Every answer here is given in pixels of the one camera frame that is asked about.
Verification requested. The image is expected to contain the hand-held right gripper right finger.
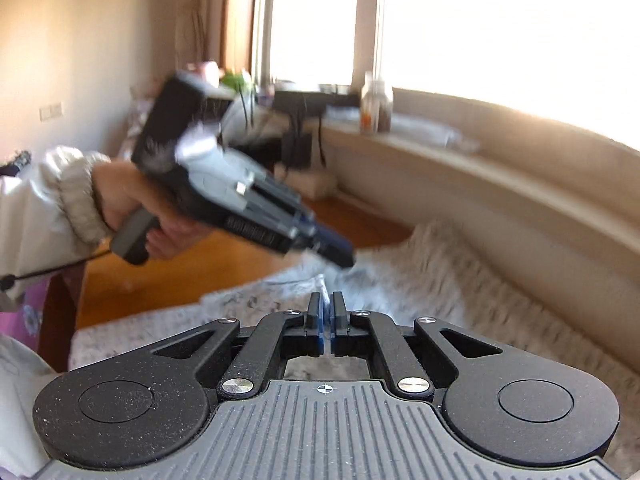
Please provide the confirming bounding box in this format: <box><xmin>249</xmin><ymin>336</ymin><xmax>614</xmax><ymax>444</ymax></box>
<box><xmin>327</xmin><ymin>291</ymin><xmax>503</xmax><ymax>402</ymax></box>

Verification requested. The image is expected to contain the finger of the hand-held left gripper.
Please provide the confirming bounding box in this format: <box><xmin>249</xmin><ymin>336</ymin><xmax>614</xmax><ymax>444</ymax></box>
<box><xmin>294</xmin><ymin>209</ymin><xmax>357</xmax><ymax>270</ymax></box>

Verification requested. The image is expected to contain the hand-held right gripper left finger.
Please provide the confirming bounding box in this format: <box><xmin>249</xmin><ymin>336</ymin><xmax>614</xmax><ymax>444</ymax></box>
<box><xmin>155</xmin><ymin>291</ymin><xmax>326</xmax><ymax>402</ymax></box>

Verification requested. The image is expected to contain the white checker-print garment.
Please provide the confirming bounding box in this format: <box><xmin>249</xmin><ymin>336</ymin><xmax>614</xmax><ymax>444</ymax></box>
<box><xmin>67</xmin><ymin>220</ymin><xmax>640</xmax><ymax>480</ymax></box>

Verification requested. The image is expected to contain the person's left forearm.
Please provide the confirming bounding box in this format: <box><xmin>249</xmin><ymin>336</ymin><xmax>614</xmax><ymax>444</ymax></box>
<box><xmin>0</xmin><ymin>145</ymin><xmax>113</xmax><ymax>306</ymax></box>

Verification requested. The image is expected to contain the person's left hand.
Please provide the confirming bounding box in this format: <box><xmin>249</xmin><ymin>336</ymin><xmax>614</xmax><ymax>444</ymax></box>
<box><xmin>92</xmin><ymin>162</ymin><xmax>221</xmax><ymax>262</ymax></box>

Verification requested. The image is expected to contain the green-lidded bottle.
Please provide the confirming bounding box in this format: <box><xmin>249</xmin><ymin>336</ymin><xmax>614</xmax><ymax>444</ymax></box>
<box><xmin>220</xmin><ymin>69</ymin><xmax>254</xmax><ymax>92</ymax></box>

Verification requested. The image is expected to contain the glass jar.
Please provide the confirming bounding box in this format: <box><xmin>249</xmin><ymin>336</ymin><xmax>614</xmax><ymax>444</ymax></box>
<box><xmin>360</xmin><ymin>71</ymin><xmax>395</xmax><ymax>135</ymax></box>

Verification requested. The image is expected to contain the clear plastic bag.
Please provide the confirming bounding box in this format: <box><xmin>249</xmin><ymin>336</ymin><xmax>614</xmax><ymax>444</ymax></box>
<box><xmin>394</xmin><ymin>114</ymin><xmax>482</xmax><ymax>155</ymax></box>

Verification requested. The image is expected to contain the beige curtain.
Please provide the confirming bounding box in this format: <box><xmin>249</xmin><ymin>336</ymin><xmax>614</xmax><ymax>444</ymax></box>
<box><xmin>170</xmin><ymin>0</ymin><xmax>236</xmax><ymax>77</ymax></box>

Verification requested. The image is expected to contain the brown wooden window trim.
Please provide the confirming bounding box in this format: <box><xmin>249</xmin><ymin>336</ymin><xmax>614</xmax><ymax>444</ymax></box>
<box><xmin>226</xmin><ymin>0</ymin><xmax>262</xmax><ymax>80</ymax></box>

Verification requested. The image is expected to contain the beige window sill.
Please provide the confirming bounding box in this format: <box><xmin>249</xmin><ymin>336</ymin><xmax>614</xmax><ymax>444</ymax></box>
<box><xmin>320</xmin><ymin>87</ymin><xmax>640</xmax><ymax>281</ymax></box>

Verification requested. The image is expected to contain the purple floral cloth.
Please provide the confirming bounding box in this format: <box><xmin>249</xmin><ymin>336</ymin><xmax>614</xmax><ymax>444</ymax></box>
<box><xmin>0</xmin><ymin>280</ymin><xmax>52</xmax><ymax>356</ymax></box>

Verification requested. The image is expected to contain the window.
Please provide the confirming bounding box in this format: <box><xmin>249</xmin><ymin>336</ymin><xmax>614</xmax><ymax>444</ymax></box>
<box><xmin>260</xmin><ymin>0</ymin><xmax>640</xmax><ymax>153</ymax></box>

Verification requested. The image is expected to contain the person's torso in white jacket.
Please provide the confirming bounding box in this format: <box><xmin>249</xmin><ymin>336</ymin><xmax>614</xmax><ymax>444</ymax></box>
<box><xmin>0</xmin><ymin>335</ymin><xmax>71</xmax><ymax>478</ymax></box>

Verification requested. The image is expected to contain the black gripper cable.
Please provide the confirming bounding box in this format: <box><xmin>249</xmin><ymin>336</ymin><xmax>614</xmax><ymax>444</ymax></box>
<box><xmin>0</xmin><ymin>249</ymin><xmax>113</xmax><ymax>291</ymax></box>

